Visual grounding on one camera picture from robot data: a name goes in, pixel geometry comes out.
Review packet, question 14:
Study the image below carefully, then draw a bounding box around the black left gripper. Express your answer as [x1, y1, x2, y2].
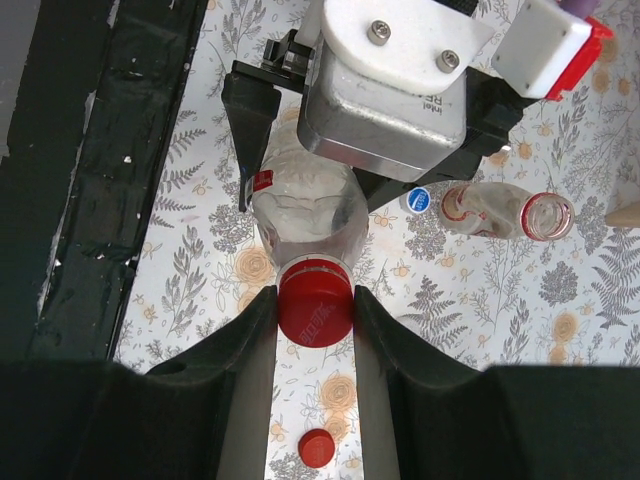
[261, 32, 525, 210]

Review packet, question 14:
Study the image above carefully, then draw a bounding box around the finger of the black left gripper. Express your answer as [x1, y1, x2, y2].
[221, 60, 281, 211]

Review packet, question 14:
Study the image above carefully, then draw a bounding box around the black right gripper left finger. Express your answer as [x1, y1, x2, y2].
[1, 287, 277, 479]

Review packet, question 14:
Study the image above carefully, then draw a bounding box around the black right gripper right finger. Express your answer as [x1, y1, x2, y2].
[354, 287, 639, 479]

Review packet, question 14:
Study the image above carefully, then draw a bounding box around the blue white bottle cap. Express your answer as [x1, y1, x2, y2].
[399, 186, 431, 215]

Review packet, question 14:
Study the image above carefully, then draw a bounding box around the crushed clear bottle red label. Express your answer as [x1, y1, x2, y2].
[245, 120, 369, 280]

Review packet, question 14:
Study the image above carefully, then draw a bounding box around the red bottle cap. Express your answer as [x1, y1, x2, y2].
[298, 428, 336, 469]
[277, 255, 354, 348]

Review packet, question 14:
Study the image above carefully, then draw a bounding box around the small glass bottle red rim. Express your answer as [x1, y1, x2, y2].
[438, 182, 575, 242]

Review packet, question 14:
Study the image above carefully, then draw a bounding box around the wooden shelf unit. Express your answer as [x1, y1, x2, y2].
[605, 202, 640, 229]

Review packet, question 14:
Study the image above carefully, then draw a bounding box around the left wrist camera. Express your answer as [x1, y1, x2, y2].
[295, 1, 495, 182]

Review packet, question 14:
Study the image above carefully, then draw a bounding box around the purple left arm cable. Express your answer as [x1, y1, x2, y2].
[559, 0, 599, 19]

